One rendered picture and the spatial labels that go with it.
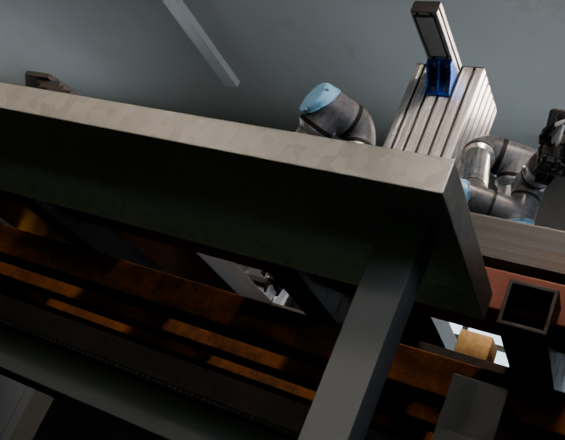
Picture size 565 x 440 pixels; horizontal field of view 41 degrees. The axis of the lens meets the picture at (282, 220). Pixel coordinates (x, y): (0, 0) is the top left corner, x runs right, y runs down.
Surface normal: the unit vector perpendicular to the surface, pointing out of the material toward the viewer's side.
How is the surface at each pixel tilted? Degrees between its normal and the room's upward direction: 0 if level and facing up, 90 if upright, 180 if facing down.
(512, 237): 90
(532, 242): 90
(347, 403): 90
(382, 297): 90
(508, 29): 180
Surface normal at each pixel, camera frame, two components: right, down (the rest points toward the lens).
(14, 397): 0.86, 0.20
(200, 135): -0.34, -0.47
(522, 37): -0.39, 0.86
